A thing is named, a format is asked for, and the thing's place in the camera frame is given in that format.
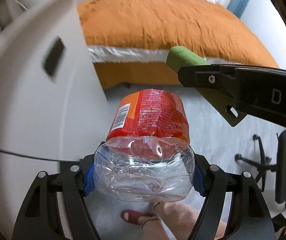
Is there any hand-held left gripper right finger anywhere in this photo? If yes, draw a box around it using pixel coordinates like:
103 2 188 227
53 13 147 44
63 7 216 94
190 154 276 240

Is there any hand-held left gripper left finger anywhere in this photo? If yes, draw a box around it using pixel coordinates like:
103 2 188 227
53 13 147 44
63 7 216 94
15 155 101 240

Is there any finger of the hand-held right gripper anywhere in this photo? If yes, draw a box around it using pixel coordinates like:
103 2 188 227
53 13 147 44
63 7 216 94
177 65 248 128

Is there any clear plastic bottle red label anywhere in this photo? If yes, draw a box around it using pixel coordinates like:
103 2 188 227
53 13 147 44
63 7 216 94
93 89 196 203

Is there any white trash bin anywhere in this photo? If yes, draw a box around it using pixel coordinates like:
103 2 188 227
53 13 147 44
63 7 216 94
0 0 108 163

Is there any person's foot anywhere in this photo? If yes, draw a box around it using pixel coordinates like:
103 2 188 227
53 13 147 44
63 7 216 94
138 201 208 240

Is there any red slipper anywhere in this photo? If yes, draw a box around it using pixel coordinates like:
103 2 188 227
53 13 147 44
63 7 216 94
120 209 162 227

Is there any black office chair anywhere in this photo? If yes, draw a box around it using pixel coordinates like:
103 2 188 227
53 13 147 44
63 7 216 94
234 130 286 204

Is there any orange blanket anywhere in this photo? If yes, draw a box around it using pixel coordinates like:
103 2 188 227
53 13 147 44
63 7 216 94
77 0 280 89

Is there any white bed sheet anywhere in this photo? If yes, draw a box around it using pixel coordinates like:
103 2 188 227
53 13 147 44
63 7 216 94
88 45 173 63

